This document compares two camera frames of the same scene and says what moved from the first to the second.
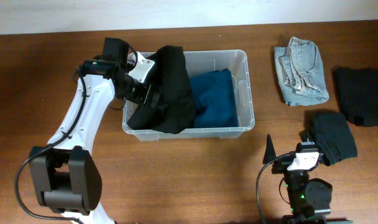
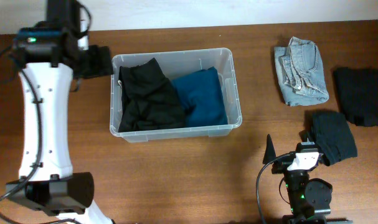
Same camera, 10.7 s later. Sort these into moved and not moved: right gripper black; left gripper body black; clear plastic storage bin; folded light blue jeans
Moved: clear plastic storage bin; left gripper body black
Not moved: folded light blue jeans; right gripper black
